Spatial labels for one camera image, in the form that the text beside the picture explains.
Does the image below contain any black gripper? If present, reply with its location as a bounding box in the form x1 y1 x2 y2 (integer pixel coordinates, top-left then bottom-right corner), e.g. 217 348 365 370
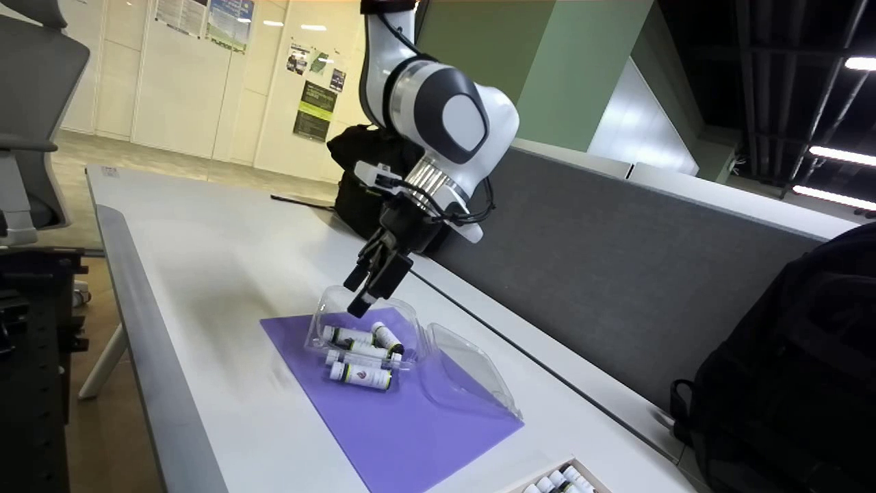
343 192 452 322

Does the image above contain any wooden tray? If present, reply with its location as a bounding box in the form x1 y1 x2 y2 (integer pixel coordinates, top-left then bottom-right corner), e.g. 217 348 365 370
504 456 614 493

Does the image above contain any pile of small white pieces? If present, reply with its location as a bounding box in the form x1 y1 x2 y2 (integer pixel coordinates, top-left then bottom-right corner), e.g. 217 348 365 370
304 283 527 424

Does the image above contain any purple mat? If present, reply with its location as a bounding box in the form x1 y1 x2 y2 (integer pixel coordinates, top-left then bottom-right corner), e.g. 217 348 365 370
259 304 527 493

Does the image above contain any grey desk divider panel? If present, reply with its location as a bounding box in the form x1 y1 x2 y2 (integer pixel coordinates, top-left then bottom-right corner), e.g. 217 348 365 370
401 135 865 460

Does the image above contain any white table leg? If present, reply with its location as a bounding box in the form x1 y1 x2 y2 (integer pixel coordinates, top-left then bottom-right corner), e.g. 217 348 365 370
78 323 131 407

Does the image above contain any black equipment cart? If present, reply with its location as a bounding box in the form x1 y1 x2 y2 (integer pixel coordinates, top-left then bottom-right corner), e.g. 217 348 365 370
0 245 90 493

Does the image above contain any grey office chair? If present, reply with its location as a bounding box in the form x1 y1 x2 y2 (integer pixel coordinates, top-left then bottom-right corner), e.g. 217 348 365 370
0 0 94 245

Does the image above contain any black backpack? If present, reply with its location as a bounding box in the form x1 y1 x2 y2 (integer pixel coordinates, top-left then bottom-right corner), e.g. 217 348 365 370
668 223 876 493

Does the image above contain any fluorescent ceiling light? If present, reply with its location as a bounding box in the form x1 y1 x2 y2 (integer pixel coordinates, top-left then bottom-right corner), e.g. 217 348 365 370
805 142 876 174
791 185 876 214

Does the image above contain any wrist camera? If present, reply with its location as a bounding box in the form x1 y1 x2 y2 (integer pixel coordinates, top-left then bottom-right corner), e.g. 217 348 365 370
353 160 409 201

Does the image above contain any green black wall poster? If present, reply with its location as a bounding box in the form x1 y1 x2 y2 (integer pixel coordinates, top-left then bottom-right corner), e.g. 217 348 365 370
291 81 343 146

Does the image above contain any blue white wall poster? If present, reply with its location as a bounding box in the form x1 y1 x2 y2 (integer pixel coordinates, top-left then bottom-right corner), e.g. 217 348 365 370
204 0 259 55

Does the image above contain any pale wall poster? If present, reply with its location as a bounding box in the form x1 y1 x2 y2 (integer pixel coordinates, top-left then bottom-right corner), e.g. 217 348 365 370
150 0 211 41

